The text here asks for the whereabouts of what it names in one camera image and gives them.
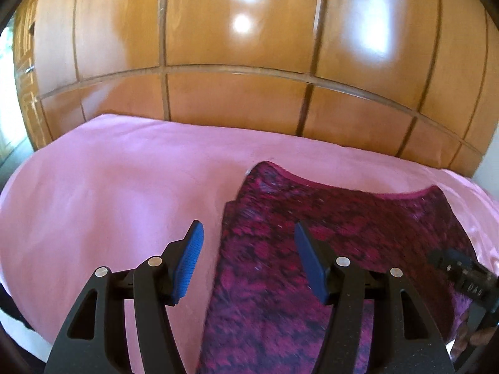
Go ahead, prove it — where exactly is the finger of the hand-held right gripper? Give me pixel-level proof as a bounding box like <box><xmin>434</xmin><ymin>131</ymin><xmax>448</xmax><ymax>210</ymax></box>
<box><xmin>428</xmin><ymin>247</ymin><xmax>499</xmax><ymax>306</ymax></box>

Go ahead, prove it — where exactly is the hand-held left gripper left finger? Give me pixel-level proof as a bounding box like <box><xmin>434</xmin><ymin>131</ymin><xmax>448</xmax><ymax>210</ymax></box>
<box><xmin>44</xmin><ymin>221</ymin><xmax>204</xmax><ymax>374</ymax></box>

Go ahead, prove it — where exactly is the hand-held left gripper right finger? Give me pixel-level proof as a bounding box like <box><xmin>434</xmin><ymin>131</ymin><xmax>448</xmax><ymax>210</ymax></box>
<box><xmin>295</xmin><ymin>222</ymin><xmax>455</xmax><ymax>374</ymax></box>

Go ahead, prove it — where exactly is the maroon knitted garment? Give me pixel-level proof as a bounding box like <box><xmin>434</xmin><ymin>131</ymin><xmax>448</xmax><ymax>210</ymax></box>
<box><xmin>195</xmin><ymin>161</ymin><xmax>482</xmax><ymax>374</ymax></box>

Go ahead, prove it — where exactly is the pink blanket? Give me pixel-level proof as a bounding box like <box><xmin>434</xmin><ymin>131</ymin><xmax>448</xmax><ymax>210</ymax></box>
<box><xmin>0</xmin><ymin>114</ymin><xmax>499</xmax><ymax>374</ymax></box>

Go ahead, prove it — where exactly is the wooden wardrobe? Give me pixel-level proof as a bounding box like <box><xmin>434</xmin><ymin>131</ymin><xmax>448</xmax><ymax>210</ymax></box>
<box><xmin>33</xmin><ymin>0</ymin><xmax>499</xmax><ymax>178</ymax></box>

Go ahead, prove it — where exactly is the carved wooden door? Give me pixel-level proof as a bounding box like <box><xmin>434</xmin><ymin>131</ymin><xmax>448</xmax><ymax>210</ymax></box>
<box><xmin>13</xmin><ymin>0</ymin><xmax>53</xmax><ymax>152</ymax></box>

